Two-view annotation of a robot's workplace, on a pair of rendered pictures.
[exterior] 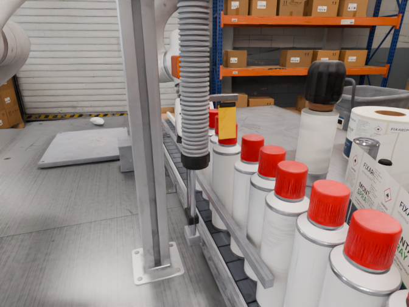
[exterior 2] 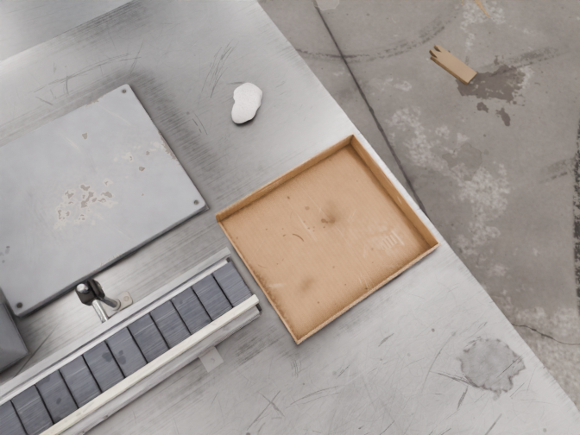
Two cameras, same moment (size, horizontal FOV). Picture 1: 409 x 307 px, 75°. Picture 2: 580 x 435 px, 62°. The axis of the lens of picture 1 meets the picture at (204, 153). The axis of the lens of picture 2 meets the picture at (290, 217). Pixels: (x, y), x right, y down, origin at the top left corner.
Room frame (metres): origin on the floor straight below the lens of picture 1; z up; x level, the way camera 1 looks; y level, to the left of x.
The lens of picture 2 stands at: (1.25, 0.06, 1.66)
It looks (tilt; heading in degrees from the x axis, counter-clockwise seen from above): 71 degrees down; 66
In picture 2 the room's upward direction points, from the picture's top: 9 degrees clockwise
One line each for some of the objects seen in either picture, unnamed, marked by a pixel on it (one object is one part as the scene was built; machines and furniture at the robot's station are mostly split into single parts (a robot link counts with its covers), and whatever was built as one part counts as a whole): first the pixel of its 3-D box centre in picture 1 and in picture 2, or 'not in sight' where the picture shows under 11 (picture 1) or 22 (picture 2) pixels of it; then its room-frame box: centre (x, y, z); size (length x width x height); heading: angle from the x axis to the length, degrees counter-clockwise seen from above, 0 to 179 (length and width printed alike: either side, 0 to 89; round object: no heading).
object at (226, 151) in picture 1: (226, 177); not in sight; (0.44, -0.04, 0.98); 0.05 x 0.05 x 0.20
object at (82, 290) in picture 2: not in sight; (106, 308); (1.05, 0.22, 0.91); 0.07 x 0.03 x 0.16; 108
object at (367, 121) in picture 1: (383, 136); not in sight; (0.77, -0.55, 0.95); 0.20 x 0.20 x 0.14
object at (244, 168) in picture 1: (248, 198); not in sight; (0.37, -0.07, 0.98); 0.05 x 0.05 x 0.20
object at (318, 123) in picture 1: (318, 124); not in sight; (0.63, -0.28, 1.03); 0.09 x 0.09 x 0.30
